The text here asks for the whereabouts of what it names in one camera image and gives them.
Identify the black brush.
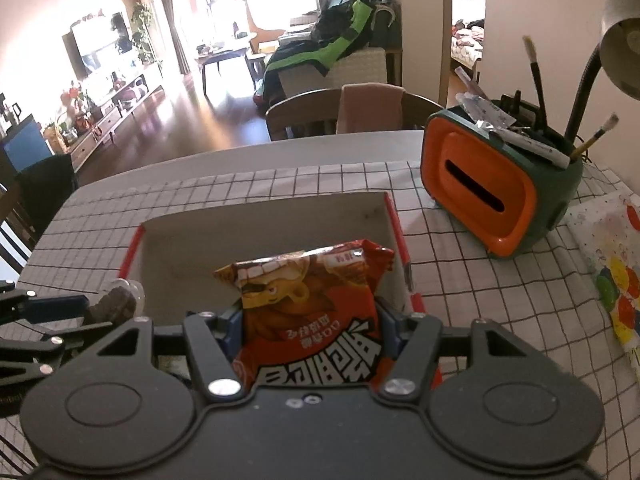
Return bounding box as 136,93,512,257
522,34,550,134

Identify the small stool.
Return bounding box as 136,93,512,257
244,52,266,81

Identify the orange cardboard box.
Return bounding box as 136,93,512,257
118,191,444,397

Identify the pink cloth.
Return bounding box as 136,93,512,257
337,83,406,135

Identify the large red chip packet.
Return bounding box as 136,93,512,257
213,239,442,394

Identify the colourful printed cloth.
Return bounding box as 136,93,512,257
574,193,640,367

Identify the coffee table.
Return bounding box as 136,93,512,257
194,44,251,96

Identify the green house plant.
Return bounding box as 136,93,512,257
130,2,164,66

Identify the green black jacket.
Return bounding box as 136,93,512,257
254,0,386,106

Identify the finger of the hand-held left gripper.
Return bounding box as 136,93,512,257
0,280,92,324
0,321,117,419

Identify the wooden chair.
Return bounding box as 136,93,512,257
264,84,446,142

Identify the black chair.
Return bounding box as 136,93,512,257
0,153,79,272

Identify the grey curtain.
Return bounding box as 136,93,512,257
149,0,191,76

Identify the bamboo brush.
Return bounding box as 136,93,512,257
569,113,621,161

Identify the clear plastic wrapper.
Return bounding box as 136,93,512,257
453,65,517,134

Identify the blue cabinet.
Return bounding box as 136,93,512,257
0,122,56,174

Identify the bed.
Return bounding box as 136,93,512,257
452,19,486,66

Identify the checked tablecloth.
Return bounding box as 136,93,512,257
19,157,640,480

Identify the white standing air conditioner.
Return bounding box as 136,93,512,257
137,0,166,61

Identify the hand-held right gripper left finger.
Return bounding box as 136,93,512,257
95,304,250,398

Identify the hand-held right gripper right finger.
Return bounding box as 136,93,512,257
372,302,534,397

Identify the dark cloth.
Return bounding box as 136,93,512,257
14,153,79,197

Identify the white pen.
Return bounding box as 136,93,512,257
487,125,572,170

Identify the grey desk lamp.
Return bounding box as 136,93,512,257
563,0,640,147

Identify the sofa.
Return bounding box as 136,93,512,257
264,0,404,102

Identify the television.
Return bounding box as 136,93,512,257
62,11,132,81

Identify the wooden giraffe figure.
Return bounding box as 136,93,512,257
233,0,274,41

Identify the orange green tissue box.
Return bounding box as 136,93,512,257
419,93,585,261

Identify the television cabinet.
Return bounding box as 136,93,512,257
64,72,166,172

